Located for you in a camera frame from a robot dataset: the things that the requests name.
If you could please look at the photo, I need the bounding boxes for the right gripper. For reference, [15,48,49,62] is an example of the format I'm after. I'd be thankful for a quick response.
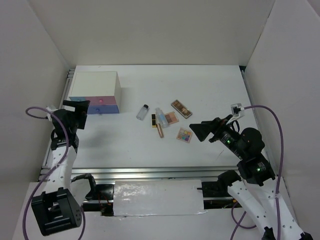
[188,113,246,158]

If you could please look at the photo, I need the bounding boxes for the light blue drawer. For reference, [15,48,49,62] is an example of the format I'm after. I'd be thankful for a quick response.
[68,96,86,102]

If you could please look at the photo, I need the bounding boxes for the pink drawer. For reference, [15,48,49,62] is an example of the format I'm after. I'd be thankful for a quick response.
[85,96,117,106]

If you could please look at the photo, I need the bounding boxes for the white drawer cabinet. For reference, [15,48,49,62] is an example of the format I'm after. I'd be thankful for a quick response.
[68,71,122,110]

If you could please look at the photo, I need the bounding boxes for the rose gold lipstick tube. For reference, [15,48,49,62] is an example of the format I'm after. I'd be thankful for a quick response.
[156,123,164,138]

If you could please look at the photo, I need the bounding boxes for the black gold lipstick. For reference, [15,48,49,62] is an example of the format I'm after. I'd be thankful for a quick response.
[151,113,157,128]

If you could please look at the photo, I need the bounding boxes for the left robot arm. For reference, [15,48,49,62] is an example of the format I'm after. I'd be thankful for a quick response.
[25,100,98,236]

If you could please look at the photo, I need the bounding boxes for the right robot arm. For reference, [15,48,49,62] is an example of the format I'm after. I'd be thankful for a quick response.
[189,117,312,240]

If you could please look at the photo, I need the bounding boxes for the colorful eyeshadow palette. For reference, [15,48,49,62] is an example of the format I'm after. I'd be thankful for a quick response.
[176,127,193,143]

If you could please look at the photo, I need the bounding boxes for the long brown eyeshadow palette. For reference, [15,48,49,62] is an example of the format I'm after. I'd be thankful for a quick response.
[171,99,193,119]

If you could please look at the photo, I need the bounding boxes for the dark blue drawer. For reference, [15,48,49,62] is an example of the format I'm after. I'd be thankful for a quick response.
[87,105,120,115]

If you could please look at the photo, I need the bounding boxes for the four pan eyeshadow palette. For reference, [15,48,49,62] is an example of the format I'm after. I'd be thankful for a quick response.
[164,111,179,125]

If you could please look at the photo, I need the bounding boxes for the clear bottle blue label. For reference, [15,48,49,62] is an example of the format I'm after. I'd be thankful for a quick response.
[155,107,169,128]

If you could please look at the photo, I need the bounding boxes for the small clear bottle black cap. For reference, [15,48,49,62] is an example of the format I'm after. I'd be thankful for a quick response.
[136,104,149,121]

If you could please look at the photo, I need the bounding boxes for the white foam board cover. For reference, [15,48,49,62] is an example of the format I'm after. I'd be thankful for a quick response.
[113,179,205,217]

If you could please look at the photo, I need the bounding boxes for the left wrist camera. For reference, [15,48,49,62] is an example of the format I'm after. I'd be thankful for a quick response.
[46,105,58,122]

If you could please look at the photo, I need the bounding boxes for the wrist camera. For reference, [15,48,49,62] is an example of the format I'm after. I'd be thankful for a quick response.
[230,103,245,119]
[46,105,58,122]

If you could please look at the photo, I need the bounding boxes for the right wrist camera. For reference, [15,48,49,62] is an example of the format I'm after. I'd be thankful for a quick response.
[230,103,245,119]

